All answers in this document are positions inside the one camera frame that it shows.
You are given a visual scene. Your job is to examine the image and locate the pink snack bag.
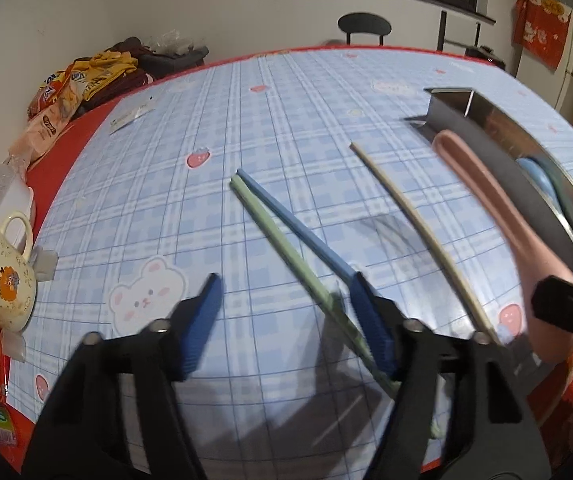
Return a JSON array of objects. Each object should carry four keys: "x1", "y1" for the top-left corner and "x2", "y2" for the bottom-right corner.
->
[{"x1": 8, "y1": 104, "x2": 68, "y2": 162}]

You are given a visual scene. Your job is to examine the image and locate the cream printed cup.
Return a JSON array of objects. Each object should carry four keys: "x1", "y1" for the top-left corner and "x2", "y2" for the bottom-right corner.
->
[{"x1": 0, "y1": 213, "x2": 38, "y2": 334}]

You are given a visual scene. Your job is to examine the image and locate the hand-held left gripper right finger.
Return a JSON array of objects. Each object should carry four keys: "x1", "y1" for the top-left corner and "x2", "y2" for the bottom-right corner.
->
[{"x1": 349, "y1": 272, "x2": 552, "y2": 480}]

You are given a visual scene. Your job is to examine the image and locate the beige chopstick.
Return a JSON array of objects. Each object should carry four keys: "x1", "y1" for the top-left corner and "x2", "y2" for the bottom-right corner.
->
[{"x1": 349, "y1": 142, "x2": 505, "y2": 347}]

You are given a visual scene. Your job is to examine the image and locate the steel utensil tray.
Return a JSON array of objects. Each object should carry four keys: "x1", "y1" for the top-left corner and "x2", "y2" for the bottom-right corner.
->
[{"x1": 405, "y1": 87, "x2": 573, "y2": 282}]

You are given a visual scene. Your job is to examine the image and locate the yellow printed cloth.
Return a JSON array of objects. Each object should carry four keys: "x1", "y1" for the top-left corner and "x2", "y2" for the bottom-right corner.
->
[{"x1": 83, "y1": 52, "x2": 140, "y2": 101}]

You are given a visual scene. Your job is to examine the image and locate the clear plastic wrapper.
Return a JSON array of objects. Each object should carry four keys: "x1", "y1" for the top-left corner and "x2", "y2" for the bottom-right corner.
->
[
  {"x1": 28, "y1": 244, "x2": 58, "y2": 281},
  {"x1": 1, "y1": 332, "x2": 28, "y2": 362}
]

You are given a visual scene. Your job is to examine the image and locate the black windowsill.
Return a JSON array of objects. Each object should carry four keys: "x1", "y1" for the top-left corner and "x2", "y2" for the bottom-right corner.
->
[{"x1": 259, "y1": 0, "x2": 496, "y2": 25}]

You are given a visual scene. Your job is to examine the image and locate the green chopstick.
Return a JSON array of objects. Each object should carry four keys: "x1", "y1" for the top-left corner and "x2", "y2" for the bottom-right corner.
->
[{"x1": 229, "y1": 174, "x2": 442, "y2": 439}]

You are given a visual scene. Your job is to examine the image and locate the dark grey cloth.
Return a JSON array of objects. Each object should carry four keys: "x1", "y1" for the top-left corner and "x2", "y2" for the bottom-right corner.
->
[{"x1": 138, "y1": 45, "x2": 210, "y2": 81}]

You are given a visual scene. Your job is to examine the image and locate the black round chair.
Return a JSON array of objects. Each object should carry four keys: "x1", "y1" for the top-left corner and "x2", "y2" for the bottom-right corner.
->
[{"x1": 337, "y1": 12, "x2": 392, "y2": 47}]

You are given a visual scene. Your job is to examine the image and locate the orange snack bag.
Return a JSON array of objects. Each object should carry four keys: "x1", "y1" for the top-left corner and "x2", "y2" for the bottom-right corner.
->
[{"x1": 27, "y1": 72, "x2": 86, "y2": 121}]

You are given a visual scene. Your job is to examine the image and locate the blue chopstick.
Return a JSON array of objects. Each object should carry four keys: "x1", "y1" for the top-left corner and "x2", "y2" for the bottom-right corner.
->
[{"x1": 236, "y1": 168, "x2": 363, "y2": 287}]

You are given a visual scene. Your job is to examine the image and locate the blue spoon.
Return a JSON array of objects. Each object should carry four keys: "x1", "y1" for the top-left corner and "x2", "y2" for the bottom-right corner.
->
[{"x1": 515, "y1": 156, "x2": 573, "y2": 222}]

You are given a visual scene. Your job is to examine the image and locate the clear plastic bag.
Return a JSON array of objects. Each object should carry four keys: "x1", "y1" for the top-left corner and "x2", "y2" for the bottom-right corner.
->
[{"x1": 143, "y1": 29, "x2": 192, "y2": 56}]

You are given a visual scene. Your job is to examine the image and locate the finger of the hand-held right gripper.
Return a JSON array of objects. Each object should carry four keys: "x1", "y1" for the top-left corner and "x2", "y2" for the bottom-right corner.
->
[{"x1": 531, "y1": 275, "x2": 573, "y2": 346}]

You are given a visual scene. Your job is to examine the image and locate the small paper card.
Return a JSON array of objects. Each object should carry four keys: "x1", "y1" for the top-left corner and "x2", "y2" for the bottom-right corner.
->
[{"x1": 108, "y1": 104, "x2": 156, "y2": 135}]

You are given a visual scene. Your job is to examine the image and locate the dark red clothes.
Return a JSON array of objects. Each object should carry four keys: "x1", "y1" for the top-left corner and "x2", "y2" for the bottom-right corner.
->
[{"x1": 73, "y1": 37, "x2": 155, "y2": 117}]

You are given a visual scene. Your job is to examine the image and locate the red hanging cloth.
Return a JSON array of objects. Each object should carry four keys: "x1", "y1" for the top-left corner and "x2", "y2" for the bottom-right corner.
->
[{"x1": 511, "y1": 0, "x2": 573, "y2": 69}]

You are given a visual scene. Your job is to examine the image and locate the pink spoon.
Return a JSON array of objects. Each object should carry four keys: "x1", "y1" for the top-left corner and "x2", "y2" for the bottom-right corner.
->
[{"x1": 431, "y1": 129, "x2": 573, "y2": 364}]

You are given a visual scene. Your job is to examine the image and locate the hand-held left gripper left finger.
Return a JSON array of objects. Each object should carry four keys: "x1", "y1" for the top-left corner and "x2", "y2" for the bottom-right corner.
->
[{"x1": 21, "y1": 273, "x2": 224, "y2": 480}]

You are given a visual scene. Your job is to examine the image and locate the blue plaid table mat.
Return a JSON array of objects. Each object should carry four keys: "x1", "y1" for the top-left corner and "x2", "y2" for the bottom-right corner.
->
[{"x1": 3, "y1": 47, "x2": 573, "y2": 462}]

